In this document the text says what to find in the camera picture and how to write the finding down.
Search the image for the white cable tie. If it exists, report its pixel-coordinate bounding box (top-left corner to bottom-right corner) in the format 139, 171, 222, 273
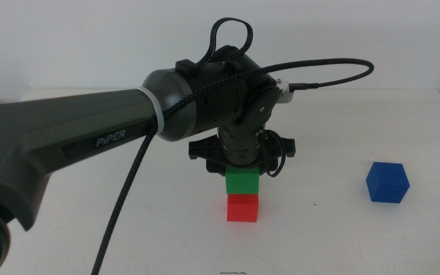
136, 86, 167, 135

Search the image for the green cube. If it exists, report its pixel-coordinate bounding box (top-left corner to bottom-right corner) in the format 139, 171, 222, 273
225, 166, 261, 196

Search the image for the blue cube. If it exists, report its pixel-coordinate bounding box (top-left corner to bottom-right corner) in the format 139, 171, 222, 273
365, 161, 411, 204

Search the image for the red cube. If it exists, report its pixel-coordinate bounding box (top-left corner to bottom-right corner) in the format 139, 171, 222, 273
226, 193, 260, 223

